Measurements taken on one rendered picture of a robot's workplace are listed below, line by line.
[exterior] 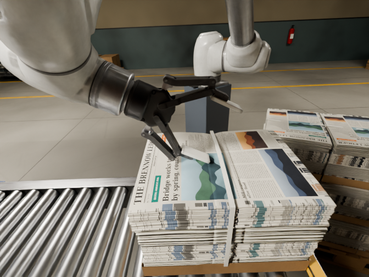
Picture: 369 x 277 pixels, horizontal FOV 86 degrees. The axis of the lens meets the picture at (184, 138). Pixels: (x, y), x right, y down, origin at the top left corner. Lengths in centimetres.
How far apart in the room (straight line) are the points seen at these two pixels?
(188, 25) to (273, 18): 275
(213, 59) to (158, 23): 639
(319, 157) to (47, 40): 108
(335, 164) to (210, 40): 85
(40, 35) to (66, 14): 4
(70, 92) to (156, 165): 23
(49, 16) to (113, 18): 746
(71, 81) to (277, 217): 42
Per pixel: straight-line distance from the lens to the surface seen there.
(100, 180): 85
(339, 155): 116
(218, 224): 41
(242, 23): 93
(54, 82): 38
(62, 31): 28
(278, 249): 52
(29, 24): 27
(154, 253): 50
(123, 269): 61
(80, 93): 39
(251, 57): 104
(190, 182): 42
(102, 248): 65
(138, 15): 754
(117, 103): 38
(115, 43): 775
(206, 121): 116
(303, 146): 110
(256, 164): 48
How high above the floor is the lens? 131
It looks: 30 degrees down
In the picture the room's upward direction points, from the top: 3 degrees counter-clockwise
